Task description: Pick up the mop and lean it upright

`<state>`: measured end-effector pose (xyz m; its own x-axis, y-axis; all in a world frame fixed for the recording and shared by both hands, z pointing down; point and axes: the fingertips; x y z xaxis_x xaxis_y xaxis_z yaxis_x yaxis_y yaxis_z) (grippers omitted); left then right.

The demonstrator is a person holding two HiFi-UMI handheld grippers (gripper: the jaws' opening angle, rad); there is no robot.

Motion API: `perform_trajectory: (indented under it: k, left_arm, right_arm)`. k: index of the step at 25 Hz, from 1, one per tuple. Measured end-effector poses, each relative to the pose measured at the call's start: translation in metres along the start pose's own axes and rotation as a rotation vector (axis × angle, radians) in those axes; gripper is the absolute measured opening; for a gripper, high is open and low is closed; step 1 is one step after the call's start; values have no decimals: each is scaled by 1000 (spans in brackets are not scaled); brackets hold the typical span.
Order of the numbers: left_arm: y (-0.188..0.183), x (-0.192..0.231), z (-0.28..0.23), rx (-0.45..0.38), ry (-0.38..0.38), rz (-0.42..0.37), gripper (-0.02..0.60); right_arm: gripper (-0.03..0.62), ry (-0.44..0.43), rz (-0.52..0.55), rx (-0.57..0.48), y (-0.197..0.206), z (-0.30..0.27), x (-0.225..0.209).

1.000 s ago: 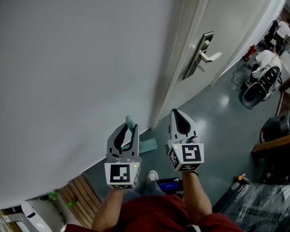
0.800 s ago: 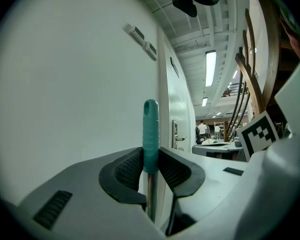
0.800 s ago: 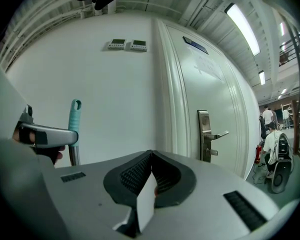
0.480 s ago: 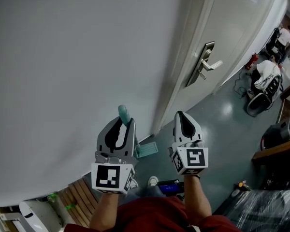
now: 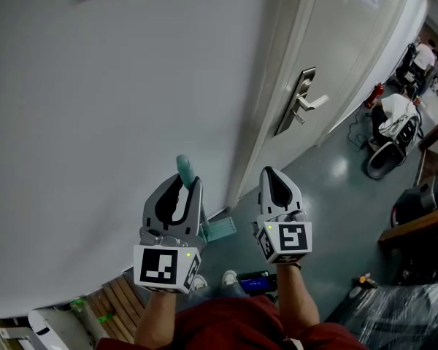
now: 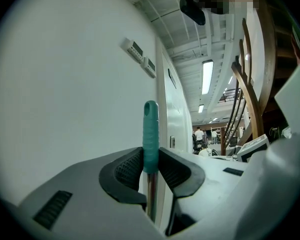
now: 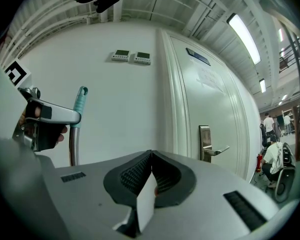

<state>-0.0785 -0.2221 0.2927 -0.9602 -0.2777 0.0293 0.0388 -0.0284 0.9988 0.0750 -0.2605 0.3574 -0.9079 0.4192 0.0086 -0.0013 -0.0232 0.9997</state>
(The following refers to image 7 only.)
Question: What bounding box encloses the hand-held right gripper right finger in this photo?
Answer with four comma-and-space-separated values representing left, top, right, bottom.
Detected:
151, 149, 282, 240

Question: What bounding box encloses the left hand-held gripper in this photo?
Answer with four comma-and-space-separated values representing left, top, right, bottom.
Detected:
0, 54, 82, 152

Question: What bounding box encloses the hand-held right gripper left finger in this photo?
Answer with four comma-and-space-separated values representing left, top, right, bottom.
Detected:
39, 148, 154, 240

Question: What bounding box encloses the teal mop with metal handle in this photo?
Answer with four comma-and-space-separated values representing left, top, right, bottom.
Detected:
68, 85, 89, 168

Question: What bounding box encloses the person's left hand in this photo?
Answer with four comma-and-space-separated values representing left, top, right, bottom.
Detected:
36, 123, 69, 152

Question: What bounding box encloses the red fire extinguisher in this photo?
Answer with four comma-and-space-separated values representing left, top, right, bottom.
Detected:
255, 153, 264, 173

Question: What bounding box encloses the white door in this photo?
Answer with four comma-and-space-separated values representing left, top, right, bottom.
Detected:
156, 28, 264, 183

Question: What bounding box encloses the white paper notice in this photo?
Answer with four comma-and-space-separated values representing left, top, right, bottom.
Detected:
195, 60, 226, 95

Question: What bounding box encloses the small ceiling light panel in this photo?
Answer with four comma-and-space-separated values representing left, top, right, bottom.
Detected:
258, 78, 267, 94

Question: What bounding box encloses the black door plate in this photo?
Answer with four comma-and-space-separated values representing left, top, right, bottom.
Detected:
185, 46, 212, 67

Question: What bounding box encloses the long ceiling light panel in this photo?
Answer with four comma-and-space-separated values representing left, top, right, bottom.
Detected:
225, 12, 262, 66

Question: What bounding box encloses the metal door handle lock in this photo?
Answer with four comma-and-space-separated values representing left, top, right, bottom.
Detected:
198, 124, 231, 164

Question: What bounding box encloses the white wall thermostat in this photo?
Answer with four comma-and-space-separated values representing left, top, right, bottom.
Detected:
133, 51, 152, 66
110, 49, 132, 63

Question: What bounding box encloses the black head-mounted camera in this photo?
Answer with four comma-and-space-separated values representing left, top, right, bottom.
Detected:
93, 0, 122, 14

